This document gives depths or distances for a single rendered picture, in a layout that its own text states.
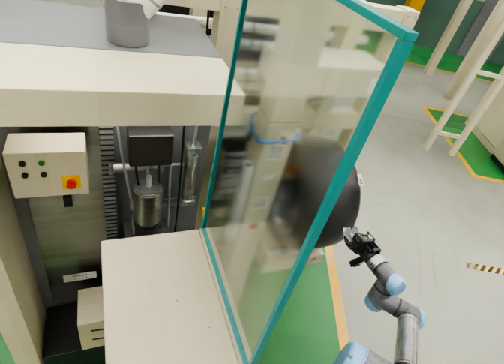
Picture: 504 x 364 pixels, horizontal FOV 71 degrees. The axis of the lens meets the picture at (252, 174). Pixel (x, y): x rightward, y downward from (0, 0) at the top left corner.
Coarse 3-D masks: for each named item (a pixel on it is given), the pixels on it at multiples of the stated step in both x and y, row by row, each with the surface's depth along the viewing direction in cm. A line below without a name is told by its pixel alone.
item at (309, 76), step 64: (256, 0) 79; (320, 0) 57; (256, 64) 81; (320, 64) 58; (384, 64) 45; (256, 128) 83; (320, 128) 59; (256, 192) 85; (320, 192) 60; (256, 256) 88; (256, 320) 90
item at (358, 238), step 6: (360, 234) 147; (366, 234) 148; (354, 240) 148; (360, 240) 144; (366, 240) 144; (372, 240) 145; (354, 246) 148; (360, 246) 145; (366, 246) 144; (372, 246) 143; (378, 246) 142; (354, 252) 148; (360, 252) 147; (366, 252) 144; (372, 252) 140; (378, 252) 141; (366, 258) 141
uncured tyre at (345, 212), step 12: (348, 180) 158; (348, 192) 157; (360, 192) 163; (336, 204) 155; (348, 204) 158; (360, 204) 165; (336, 216) 157; (348, 216) 159; (324, 228) 157; (336, 228) 160; (324, 240) 164; (336, 240) 168
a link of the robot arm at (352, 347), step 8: (352, 344) 106; (360, 344) 106; (344, 352) 108; (352, 352) 103; (360, 352) 103; (368, 352) 104; (336, 360) 110; (344, 360) 103; (352, 360) 102; (360, 360) 102; (368, 360) 102; (376, 360) 102; (384, 360) 103
